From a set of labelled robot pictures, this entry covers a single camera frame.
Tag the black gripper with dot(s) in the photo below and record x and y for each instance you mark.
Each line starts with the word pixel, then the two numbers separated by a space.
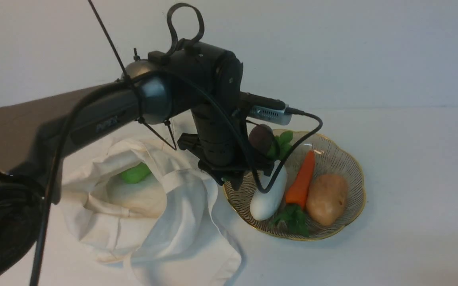
pixel 216 147

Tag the purple eggplant with green stem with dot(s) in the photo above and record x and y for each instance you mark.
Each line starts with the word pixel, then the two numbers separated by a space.
pixel 263 140

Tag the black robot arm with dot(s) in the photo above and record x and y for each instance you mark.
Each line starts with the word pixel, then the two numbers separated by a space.
pixel 194 76

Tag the white cloth tote bag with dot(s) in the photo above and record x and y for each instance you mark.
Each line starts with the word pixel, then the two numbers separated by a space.
pixel 165 230

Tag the white radish with leaves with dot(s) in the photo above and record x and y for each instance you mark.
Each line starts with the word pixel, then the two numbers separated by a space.
pixel 263 206

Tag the orange carrot with leaves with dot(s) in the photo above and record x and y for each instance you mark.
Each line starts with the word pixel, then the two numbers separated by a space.
pixel 293 214

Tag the brown potato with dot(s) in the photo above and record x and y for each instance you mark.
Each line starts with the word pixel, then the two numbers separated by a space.
pixel 327 198

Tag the green pepper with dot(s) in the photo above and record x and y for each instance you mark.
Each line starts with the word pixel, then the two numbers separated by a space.
pixel 135 174

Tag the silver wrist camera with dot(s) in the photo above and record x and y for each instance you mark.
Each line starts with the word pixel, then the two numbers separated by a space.
pixel 264 109

